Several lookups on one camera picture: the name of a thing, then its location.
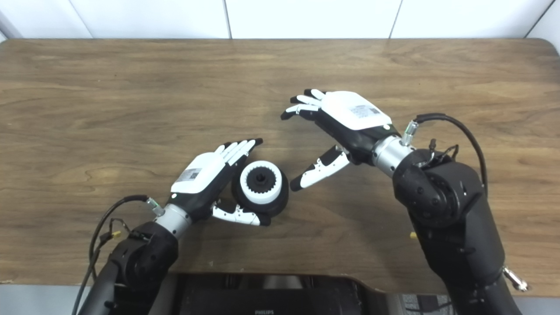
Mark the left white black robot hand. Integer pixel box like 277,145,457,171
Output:
153,138,272,240

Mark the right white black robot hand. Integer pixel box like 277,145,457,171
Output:
280,89,416,192

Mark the white plastic ring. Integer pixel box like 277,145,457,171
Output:
241,161,283,205

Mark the round black plastic part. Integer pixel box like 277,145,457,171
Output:
231,160,290,216

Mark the black Philips monitor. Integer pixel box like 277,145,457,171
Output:
151,273,401,315

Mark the thin right arm wire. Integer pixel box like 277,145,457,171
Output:
420,139,460,169

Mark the thin arm wire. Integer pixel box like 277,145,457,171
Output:
420,139,460,169
90,218,151,272

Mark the thin left arm wire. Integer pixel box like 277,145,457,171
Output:
90,218,151,272

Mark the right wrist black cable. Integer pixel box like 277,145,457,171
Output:
400,113,488,197

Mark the grey wall corner post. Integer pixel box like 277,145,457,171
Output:
0,11,22,40

